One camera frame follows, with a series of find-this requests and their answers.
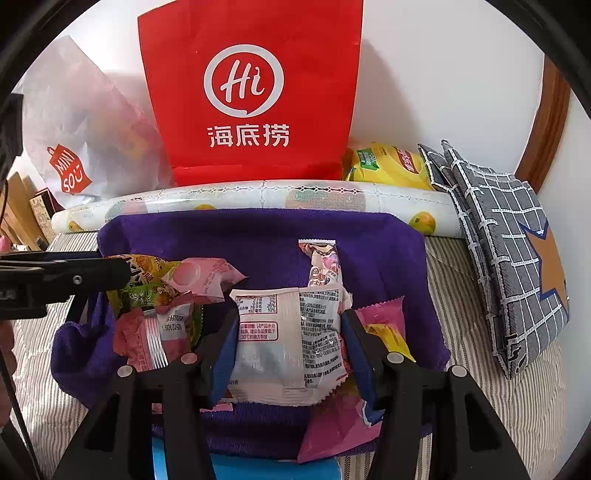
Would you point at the yellow chip bag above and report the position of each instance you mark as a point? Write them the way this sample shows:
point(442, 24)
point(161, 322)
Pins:
point(392, 166)

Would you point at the pink and yellow snack packet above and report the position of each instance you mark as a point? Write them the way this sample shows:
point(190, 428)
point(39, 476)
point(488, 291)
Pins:
point(383, 316)

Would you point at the brown cardboard box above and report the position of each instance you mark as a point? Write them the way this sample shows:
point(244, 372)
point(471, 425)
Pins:
point(41, 212)

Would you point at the plain pink snack packet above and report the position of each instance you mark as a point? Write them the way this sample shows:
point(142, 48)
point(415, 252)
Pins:
point(332, 434)

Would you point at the red paper bag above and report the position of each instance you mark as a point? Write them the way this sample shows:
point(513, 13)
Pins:
point(184, 152)

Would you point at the cartoon-print snack packet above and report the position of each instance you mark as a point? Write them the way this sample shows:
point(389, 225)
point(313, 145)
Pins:
point(321, 265)

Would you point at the wooden door frame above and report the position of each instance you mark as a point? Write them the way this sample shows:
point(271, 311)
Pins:
point(551, 120)

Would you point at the white snack packet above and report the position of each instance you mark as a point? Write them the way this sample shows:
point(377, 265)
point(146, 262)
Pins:
point(286, 341)

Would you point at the small pale pink snack packet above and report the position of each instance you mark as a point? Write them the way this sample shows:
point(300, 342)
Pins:
point(198, 277)

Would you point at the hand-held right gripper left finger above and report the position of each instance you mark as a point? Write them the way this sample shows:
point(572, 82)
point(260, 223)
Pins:
point(221, 364)

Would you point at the white plastic shopping bag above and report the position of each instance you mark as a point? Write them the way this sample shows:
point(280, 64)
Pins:
point(92, 120)

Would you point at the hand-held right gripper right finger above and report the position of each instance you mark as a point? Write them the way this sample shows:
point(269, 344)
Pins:
point(364, 364)

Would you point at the green triangular snack packet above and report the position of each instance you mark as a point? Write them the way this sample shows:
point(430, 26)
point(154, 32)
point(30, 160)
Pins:
point(143, 295)

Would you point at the purple towel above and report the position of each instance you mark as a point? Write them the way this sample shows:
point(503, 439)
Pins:
point(258, 240)

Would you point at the grey checked cloth bag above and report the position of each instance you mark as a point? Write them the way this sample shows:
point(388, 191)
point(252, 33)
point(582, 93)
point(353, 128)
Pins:
point(498, 240)

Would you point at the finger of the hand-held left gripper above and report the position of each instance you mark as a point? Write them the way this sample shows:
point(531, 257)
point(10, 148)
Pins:
point(92, 277)

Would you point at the pink silver-striped snack packet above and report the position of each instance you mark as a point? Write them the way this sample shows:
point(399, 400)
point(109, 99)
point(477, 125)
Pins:
point(138, 341)

